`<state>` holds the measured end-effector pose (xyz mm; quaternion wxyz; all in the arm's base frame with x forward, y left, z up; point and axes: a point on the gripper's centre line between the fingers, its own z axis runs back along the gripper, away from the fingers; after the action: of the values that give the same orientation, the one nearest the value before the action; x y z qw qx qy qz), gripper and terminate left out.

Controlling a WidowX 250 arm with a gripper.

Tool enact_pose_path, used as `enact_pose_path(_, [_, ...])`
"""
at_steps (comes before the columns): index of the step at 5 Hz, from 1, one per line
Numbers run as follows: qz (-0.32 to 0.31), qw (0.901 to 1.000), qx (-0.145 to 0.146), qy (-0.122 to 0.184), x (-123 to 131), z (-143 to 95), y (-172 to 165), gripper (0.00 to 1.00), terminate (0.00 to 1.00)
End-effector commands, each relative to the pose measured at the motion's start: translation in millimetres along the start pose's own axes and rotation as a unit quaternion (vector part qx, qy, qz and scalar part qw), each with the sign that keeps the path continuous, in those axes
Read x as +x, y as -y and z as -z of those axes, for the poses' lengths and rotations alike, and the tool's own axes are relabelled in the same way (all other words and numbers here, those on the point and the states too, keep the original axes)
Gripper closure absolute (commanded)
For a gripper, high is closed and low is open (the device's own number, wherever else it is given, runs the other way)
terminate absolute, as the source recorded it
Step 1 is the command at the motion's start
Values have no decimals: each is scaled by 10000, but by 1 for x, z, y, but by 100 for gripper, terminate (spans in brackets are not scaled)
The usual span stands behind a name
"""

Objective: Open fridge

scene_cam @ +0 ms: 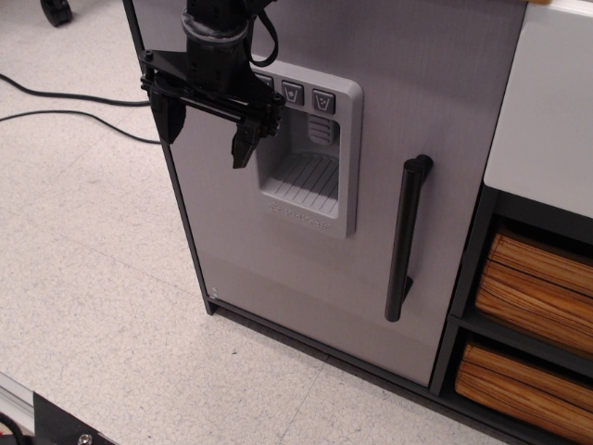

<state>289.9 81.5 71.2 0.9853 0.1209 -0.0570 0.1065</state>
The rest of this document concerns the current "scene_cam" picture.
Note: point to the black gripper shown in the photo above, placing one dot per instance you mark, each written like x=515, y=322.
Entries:
x=219, y=81

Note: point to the grey toy fridge door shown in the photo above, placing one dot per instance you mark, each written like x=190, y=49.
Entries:
x=433, y=74

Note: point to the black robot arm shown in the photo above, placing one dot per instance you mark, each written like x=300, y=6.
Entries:
x=222, y=24

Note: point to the grey water dispenser panel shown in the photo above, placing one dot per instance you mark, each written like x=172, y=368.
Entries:
x=308, y=173

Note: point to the black caster wheel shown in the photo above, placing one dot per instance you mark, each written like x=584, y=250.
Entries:
x=57, y=12

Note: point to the white cabinet door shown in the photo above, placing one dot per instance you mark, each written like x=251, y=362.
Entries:
x=542, y=147

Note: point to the black door handle bar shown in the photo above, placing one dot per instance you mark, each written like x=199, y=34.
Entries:
x=415, y=172

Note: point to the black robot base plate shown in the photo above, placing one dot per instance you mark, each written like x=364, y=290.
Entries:
x=29, y=418

